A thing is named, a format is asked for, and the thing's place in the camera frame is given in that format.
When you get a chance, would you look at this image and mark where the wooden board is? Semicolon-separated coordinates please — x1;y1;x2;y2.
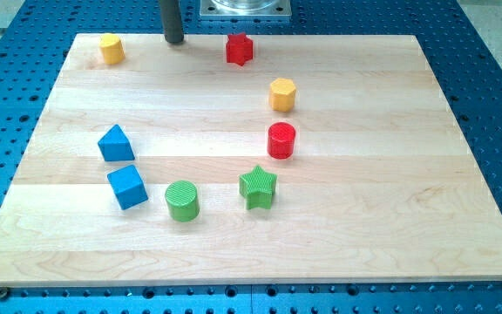
0;34;502;287

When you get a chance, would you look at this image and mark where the left board clamp screw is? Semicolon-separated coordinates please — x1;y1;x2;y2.
0;287;10;301

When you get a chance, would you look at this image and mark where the red star block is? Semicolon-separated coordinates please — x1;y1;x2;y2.
226;32;254;66

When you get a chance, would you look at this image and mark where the blue cube block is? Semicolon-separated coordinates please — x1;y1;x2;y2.
106;165;148;210

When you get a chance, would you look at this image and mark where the red cylinder block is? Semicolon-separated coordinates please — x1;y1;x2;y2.
267;122;296;160

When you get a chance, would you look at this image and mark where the green star block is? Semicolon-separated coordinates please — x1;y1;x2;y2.
239;165;277;210

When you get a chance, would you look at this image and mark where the green cylinder block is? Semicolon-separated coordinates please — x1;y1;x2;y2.
165;181;200;222

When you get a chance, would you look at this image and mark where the blue triangle block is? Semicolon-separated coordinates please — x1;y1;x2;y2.
98;125;135;161

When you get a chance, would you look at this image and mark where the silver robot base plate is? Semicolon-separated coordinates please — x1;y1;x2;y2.
200;0;292;19

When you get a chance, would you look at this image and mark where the yellow hexagon block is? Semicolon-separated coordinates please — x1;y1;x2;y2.
268;78;296;112

